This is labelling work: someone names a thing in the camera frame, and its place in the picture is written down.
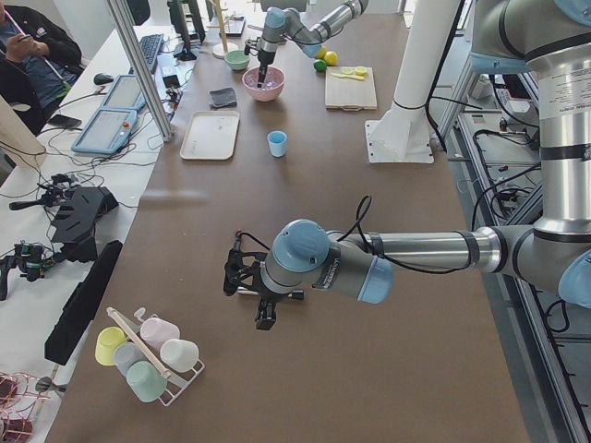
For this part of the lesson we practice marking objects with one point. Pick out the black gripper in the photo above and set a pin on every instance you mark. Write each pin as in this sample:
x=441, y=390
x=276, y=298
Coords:
x=264, y=58
x=269, y=296

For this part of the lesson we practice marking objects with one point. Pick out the pink bowl of ice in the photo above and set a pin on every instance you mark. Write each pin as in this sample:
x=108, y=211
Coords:
x=271, y=87

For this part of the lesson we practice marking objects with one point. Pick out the wooden cup tree stand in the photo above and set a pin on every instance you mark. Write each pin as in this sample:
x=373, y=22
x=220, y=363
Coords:
x=221, y=49

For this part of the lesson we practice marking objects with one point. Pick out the light blue plastic cup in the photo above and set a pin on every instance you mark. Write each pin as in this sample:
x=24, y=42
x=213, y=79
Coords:
x=277, y=141

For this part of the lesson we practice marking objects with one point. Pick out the white cup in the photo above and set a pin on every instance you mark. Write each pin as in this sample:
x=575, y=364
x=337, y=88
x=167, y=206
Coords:
x=180, y=355

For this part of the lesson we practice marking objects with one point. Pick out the pink cup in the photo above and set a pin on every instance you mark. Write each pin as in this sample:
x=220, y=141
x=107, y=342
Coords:
x=156, y=331

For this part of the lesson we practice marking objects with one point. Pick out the white cup rack with cups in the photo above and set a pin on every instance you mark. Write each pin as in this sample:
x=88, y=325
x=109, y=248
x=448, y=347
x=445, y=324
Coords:
x=177, y=382

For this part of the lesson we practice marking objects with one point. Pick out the green cup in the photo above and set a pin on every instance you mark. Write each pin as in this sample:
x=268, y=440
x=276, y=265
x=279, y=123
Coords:
x=146, y=381

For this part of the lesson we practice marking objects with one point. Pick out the grey cup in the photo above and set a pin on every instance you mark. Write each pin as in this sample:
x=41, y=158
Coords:
x=127, y=354

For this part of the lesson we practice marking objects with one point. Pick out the yellow cup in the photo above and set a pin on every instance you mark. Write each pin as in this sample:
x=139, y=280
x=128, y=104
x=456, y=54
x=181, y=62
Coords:
x=108, y=340

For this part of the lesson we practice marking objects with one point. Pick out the green ceramic bowl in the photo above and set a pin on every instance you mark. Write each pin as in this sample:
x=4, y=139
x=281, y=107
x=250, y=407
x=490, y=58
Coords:
x=237, y=60

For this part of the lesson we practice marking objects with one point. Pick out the grey folded cloth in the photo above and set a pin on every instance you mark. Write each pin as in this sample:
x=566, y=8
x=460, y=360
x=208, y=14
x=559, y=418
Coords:
x=222, y=98

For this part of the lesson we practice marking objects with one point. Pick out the green lime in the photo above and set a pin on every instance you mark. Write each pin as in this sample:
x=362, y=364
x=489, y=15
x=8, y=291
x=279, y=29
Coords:
x=320, y=65

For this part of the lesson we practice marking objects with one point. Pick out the cream rabbit tray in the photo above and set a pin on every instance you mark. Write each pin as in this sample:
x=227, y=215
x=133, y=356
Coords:
x=210, y=136

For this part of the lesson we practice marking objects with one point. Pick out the bamboo cutting board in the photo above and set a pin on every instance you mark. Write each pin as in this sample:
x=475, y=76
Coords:
x=348, y=94

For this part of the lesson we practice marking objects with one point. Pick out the yellow plastic knife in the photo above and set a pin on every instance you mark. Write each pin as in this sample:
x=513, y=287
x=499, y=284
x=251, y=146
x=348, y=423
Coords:
x=348, y=76

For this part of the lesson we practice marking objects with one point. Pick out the black keyboard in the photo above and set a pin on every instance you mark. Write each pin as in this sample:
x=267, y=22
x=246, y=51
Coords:
x=150, y=46

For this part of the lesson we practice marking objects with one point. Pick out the blue teach pendant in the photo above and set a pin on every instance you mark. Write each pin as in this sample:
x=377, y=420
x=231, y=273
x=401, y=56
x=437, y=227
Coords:
x=125, y=93
x=106, y=132

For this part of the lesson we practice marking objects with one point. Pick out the black computer mouse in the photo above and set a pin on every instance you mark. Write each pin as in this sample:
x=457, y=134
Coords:
x=102, y=79

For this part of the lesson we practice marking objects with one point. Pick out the black smartphone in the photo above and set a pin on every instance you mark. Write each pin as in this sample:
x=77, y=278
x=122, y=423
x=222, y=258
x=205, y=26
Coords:
x=64, y=121

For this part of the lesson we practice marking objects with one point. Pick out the black foam bar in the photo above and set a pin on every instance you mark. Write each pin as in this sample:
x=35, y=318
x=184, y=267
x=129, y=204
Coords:
x=81, y=307

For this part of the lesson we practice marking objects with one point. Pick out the black slotted stand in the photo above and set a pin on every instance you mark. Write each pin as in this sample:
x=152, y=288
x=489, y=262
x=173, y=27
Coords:
x=75, y=220

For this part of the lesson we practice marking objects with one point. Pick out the seated person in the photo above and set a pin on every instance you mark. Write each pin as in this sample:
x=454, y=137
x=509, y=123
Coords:
x=39, y=64

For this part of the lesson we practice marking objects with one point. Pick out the aluminium frame post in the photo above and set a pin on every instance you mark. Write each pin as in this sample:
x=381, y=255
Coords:
x=124, y=25

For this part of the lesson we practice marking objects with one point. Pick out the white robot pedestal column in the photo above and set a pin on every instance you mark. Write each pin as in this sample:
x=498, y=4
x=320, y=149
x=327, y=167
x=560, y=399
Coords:
x=402, y=134

